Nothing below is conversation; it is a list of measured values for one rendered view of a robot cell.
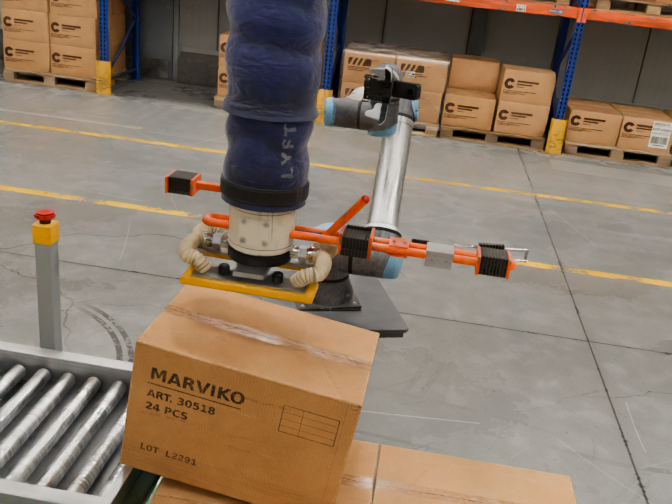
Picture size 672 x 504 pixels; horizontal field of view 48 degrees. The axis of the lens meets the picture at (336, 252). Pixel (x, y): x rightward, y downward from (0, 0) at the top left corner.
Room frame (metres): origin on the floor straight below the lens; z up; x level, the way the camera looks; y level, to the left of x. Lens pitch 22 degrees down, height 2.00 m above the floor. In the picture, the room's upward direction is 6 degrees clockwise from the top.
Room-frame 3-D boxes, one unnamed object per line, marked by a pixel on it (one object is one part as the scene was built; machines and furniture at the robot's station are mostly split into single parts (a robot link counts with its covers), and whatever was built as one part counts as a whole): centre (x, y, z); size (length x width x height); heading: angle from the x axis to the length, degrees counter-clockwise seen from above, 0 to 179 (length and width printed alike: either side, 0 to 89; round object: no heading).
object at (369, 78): (2.18, -0.07, 1.63); 0.12 x 0.09 x 0.08; 174
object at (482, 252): (1.78, -0.40, 1.29); 0.08 x 0.07 x 0.05; 84
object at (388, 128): (2.35, -0.09, 1.51); 0.12 x 0.09 x 0.12; 82
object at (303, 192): (1.84, 0.20, 1.41); 0.23 x 0.23 x 0.04
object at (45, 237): (2.42, 1.01, 0.50); 0.07 x 0.07 x 1.00; 85
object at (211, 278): (1.75, 0.21, 1.19); 0.34 x 0.10 x 0.05; 84
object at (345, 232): (1.82, -0.05, 1.29); 0.10 x 0.08 x 0.06; 174
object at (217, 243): (1.84, 0.20, 1.23); 0.34 x 0.25 x 0.06; 84
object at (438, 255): (1.79, -0.26, 1.29); 0.07 x 0.07 x 0.04; 84
